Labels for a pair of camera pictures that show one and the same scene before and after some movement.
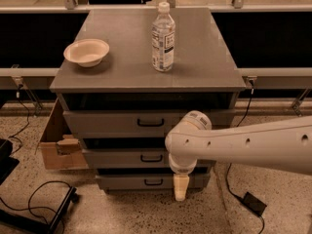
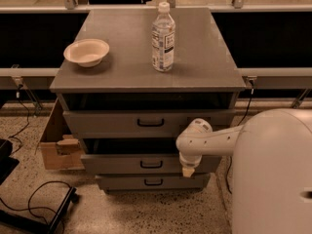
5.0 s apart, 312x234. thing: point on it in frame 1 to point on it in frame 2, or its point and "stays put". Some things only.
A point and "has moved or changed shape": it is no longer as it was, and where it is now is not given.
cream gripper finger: [180, 184] to [187, 172]
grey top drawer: [152, 123] stays put
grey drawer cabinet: [119, 111] stays put
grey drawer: [132, 158] has moved or changed shape
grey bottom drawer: [149, 181] stays put
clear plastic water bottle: [163, 39] stays put
